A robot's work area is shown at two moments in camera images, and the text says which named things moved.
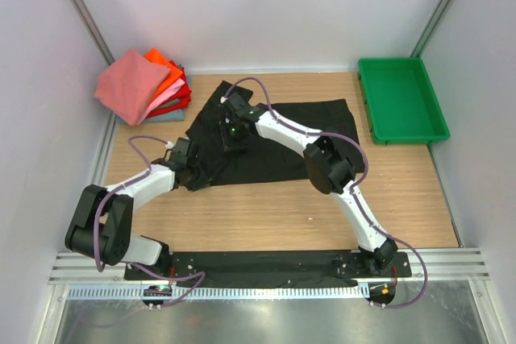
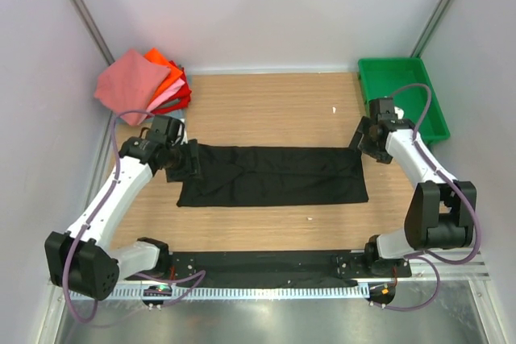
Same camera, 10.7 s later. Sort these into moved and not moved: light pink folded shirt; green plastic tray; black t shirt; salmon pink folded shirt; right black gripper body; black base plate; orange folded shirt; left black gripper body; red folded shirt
Moved: left black gripper body; right black gripper body; black t shirt
Not moved: salmon pink folded shirt; orange folded shirt; light pink folded shirt; black base plate; green plastic tray; red folded shirt
